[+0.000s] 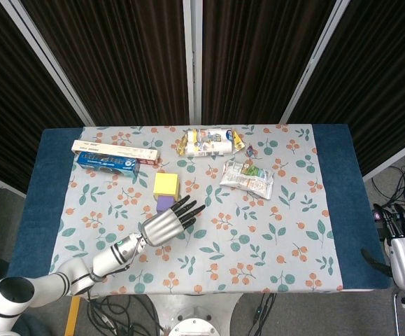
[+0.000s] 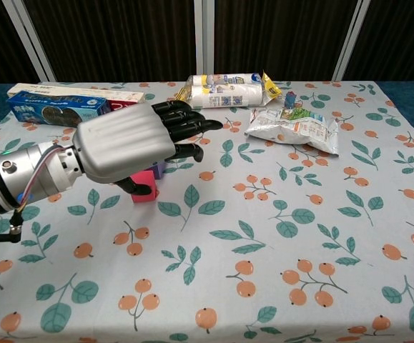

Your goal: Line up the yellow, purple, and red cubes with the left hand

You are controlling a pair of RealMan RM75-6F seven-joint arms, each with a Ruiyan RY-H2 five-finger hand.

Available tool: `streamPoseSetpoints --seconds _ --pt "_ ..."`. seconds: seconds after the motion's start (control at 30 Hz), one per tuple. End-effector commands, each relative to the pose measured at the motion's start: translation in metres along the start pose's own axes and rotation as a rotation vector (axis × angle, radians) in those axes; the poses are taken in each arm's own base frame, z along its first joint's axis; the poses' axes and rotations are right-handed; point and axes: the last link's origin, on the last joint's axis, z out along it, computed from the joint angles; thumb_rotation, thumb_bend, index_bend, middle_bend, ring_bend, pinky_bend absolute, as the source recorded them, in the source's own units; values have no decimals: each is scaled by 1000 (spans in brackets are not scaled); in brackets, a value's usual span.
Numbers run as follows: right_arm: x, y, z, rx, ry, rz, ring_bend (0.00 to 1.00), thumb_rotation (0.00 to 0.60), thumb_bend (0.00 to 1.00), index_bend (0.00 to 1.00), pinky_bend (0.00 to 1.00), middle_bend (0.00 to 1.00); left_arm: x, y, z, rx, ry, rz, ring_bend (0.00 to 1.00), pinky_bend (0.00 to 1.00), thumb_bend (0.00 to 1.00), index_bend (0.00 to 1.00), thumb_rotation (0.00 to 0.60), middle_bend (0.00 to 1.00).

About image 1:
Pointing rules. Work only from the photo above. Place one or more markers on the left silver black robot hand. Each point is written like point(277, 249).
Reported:
point(162, 227)

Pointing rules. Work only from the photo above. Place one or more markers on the medium purple foam cube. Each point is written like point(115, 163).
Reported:
point(163, 203)

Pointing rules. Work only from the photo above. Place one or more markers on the large yellow foam cube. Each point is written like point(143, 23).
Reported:
point(165, 183)

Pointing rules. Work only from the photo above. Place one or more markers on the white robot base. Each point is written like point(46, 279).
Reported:
point(191, 327)

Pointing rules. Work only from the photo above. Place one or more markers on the black power strip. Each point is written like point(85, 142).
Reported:
point(378, 216)

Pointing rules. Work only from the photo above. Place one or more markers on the blue biscuit box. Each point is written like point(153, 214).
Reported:
point(107, 164)

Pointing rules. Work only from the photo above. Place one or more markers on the long white red box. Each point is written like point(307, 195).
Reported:
point(118, 150)

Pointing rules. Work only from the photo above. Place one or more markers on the white yellow snack bag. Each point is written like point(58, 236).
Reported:
point(209, 143)

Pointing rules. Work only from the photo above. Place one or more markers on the floral fruit print tablecloth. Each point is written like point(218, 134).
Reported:
point(258, 217)

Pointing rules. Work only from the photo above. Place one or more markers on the silver crumpled snack bag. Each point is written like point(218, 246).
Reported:
point(247, 178)

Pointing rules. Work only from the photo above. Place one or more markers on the yellow snack packet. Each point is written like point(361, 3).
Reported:
point(238, 141)

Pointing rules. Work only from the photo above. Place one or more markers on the small blue wrapped candy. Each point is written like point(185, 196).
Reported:
point(251, 151)

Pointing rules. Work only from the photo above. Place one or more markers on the yellow floor tape strip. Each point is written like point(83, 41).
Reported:
point(72, 315)

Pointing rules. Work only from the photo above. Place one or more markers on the dark blue table cover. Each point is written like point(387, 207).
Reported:
point(37, 196)

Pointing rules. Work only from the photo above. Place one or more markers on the dark ribbed partition panel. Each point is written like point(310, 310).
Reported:
point(258, 63)
point(118, 63)
point(13, 105)
point(380, 87)

